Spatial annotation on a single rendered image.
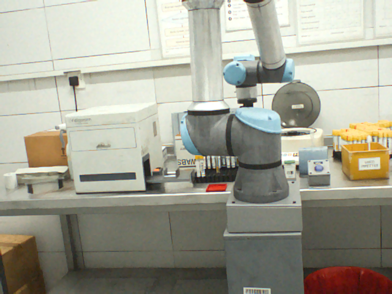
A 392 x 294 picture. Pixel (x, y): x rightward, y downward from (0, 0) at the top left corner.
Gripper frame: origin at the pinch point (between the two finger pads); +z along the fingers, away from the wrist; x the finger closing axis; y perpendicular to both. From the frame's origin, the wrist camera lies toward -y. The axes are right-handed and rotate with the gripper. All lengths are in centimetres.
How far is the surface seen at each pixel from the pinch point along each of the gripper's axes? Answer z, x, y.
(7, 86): -31, 129, 58
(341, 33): -41, -40, 56
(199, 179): 8.6, 19.8, 2.1
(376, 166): 5.5, -42.2, -2.3
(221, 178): 8.5, 11.5, 2.1
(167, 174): 5.6, 31.2, -0.1
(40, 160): 3, 99, 28
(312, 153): 1.4, -21.8, 4.8
